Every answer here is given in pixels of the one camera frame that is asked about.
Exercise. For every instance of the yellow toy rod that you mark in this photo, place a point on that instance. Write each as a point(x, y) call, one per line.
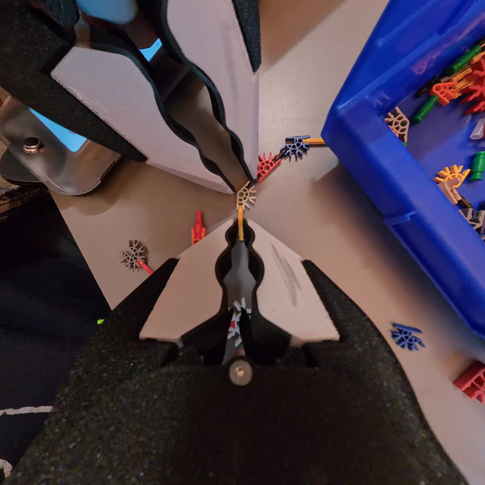
point(240, 227)
point(314, 140)

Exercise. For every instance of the phone with lit screen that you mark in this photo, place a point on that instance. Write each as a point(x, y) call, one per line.
point(57, 129)

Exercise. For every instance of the pale grey toy connector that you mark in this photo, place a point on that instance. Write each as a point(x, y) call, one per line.
point(246, 195)

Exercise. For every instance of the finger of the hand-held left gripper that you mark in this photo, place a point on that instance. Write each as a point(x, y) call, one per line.
point(219, 57)
point(113, 106)

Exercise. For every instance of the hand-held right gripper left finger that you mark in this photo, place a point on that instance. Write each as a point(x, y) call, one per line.
point(185, 303)

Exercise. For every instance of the toy rod and connector assembly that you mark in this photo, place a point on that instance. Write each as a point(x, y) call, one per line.
point(132, 254)

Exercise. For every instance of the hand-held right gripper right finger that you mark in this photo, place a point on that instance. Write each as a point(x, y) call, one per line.
point(299, 303)

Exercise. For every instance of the blue toy connector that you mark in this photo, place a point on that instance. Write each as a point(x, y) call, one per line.
point(297, 146)
point(407, 336)

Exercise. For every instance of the red toy connector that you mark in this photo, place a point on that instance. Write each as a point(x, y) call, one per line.
point(471, 381)

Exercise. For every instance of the pile of colourful toy pieces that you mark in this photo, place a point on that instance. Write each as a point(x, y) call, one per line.
point(462, 87)

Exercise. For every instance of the red connector with black rod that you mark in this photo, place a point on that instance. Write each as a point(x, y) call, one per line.
point(267, 165)

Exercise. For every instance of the blue plastic bin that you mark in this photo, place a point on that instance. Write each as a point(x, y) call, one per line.
point(379, 113)

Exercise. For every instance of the shiny metal fitting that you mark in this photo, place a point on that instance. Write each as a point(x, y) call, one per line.
point(57, 170)

